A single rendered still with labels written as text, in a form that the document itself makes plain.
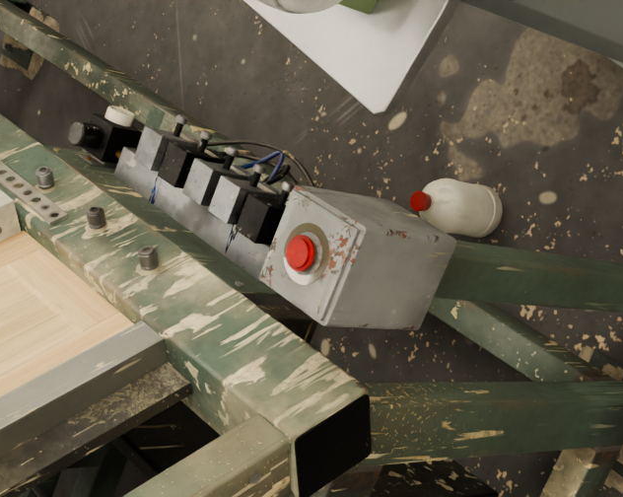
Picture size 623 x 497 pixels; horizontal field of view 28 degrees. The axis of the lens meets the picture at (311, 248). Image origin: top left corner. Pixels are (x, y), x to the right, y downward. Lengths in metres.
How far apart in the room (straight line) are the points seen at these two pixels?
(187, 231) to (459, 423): 0.47
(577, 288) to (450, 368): 0.66
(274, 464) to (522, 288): 0.44
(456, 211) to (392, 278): 0.84
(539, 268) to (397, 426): 0.29
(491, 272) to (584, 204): 0.68
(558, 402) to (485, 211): 0.56
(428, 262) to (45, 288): 0.56
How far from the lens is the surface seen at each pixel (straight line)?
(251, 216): 1.65
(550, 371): 2.04
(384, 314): 1.39
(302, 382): 1.46
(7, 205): 1.80
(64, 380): 1.53
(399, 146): 2.48
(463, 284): 1.53
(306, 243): 1.33
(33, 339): 1.63
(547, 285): 1.69
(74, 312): 1.66
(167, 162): 1.79
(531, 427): 1.79
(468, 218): 2.24
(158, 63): 3.05
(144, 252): 1.63
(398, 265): 1.37
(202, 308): 1.57
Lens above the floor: 1.92
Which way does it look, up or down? 47 degrees down
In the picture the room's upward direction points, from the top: 84 degrees counter-clockwise
